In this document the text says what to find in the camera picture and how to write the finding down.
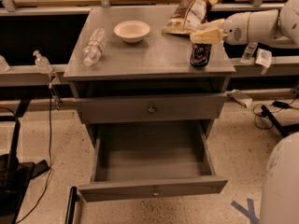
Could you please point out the black stand base left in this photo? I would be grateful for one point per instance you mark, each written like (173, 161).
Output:
(15, 176)

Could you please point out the brown chip bag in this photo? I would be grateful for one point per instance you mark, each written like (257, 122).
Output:
(188, 15)

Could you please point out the clear plastic water bottle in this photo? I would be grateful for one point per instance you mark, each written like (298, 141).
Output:
(94, 48)

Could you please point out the dark pepsi can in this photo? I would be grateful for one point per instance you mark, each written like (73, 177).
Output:
(200, 55)

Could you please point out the grey pad on floor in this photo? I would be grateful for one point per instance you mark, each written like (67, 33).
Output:
(241, 98)

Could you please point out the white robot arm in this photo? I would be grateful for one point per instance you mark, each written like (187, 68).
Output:
(278, 29)

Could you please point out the grey drawer cabinet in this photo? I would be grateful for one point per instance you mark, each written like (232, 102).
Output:
(159, 64)

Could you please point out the blue tape cross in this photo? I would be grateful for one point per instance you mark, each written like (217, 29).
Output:
(248, 212)

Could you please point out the open grey middle drawer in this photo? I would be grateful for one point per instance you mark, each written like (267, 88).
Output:
(151, 160)

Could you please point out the closed grey top drawer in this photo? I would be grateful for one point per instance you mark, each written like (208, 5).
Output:
(150, 108)

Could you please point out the black bar front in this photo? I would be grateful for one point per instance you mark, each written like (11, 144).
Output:
(70, 210)

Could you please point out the black stand leg right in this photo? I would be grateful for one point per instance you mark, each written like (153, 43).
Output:
(283, 130)

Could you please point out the small water bottle right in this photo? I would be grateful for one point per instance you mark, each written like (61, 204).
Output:
(249, 51)

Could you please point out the white paper packet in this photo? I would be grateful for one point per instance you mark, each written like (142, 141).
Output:
(264, 57)

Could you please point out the sanitizer pump bottle left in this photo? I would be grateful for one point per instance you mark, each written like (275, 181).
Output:
(42, 63)

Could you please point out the white paper bowl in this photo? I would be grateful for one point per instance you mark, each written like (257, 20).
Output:
(132, 31)

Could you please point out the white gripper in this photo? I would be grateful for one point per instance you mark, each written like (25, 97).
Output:
(235, 28)

